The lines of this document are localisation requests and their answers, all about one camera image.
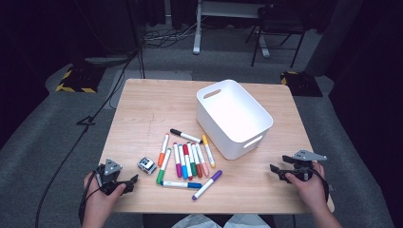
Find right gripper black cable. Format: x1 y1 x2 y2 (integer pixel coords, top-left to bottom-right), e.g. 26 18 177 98
312 167 331 203

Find black yellow striped stand base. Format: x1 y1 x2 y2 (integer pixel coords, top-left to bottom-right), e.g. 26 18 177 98
279 70 324 98
55 65 106 94

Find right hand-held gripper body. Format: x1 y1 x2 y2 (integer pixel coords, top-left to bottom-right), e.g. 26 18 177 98
286 149 328 182

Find red marker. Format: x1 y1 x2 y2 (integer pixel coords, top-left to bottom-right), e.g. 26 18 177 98
182 143 194 181

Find magenta marker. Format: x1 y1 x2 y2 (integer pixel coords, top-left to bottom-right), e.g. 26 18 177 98
172 142 183 179

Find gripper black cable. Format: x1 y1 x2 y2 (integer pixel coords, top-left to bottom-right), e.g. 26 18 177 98
312 167 331 203
78 170 103 226

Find light green marker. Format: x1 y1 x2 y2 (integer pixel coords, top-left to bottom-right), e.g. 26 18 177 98
156 147 172 185

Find yellow marker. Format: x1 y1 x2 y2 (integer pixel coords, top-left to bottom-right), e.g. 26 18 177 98
201 134 217 169

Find person's right hand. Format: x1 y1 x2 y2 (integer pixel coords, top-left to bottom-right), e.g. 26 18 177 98
284 161 327 210

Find white plastic bin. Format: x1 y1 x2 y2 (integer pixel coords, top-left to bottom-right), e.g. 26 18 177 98
196 79 274 161

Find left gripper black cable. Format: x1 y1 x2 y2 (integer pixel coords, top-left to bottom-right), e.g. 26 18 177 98
78 170 103 226

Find person's left hand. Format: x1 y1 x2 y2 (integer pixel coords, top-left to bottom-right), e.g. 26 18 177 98
83 172 127 219

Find black marker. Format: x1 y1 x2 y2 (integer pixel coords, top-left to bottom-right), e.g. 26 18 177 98
169 127 203 144

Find white desk frame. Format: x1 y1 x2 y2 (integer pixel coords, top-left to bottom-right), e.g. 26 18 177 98
192 0 274 59

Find orange marker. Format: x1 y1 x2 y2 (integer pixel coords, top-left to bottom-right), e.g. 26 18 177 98
157 132 170 168

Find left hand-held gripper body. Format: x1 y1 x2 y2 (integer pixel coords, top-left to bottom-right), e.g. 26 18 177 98
94 158 127 196

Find dark blue marker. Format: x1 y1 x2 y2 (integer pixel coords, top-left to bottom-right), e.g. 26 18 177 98
160 180 203 190

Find small white patterned box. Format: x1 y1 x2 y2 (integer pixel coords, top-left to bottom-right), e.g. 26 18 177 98
137 156 158 175

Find brown marker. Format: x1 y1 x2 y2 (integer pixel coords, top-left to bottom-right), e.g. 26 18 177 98
191 142 203 179

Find black stand pole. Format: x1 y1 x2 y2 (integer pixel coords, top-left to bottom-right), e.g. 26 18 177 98
126 0 146 80

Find light blue marker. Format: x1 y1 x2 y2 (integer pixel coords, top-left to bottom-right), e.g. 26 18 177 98
178 143 189 181

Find black chair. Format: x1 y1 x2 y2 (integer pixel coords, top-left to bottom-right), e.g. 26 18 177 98
245 4 307 69

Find grey curtain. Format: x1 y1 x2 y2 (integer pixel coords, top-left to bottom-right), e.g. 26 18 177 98
305 0 362 77

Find dark green marker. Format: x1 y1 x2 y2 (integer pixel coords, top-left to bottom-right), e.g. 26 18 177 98
186 142 198 178

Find purple marker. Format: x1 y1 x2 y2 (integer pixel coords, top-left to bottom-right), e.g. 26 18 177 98
191 169 223 201

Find tangle of floor cables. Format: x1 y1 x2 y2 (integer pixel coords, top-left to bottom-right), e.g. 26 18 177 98
142 18 203 48

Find long black floor cable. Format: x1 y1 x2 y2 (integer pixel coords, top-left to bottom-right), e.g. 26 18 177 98
33 47 142 228

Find salmon pink marker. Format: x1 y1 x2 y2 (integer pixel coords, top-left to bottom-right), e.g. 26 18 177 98
195 142 210 178

